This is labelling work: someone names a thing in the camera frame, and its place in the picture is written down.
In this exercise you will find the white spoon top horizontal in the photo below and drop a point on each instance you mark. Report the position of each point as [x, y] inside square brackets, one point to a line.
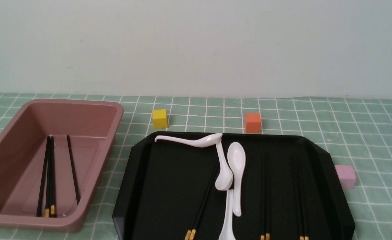
[206, 141]

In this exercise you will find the yellow cube block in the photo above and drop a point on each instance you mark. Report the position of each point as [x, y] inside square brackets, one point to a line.
[159, 118]

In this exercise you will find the white spoon middle right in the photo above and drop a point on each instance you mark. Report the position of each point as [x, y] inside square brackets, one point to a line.
[236, 159]

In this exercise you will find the orange cube block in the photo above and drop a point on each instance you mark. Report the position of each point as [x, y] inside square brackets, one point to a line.
[252, 122]

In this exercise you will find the white spoon middle left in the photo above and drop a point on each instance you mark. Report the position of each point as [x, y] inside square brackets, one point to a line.
[225, 177]

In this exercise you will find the white spoon bottom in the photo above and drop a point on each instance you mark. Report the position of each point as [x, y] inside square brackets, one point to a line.
[227, 227]

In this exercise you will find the black plastic tray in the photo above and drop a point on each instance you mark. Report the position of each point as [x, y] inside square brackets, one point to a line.
[164, 183]

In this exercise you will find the black chopstick in bin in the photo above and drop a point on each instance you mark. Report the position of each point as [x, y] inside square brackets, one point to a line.
[43, 179]
[74, 173]

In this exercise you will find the pink cube block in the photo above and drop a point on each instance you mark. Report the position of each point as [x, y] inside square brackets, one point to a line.
[347, 176]

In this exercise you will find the green checkered tablecloth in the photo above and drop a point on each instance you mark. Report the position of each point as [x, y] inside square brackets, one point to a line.
[355, 132]

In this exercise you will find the pink plastic bin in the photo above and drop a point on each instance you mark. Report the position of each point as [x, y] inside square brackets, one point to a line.
[91, 125]

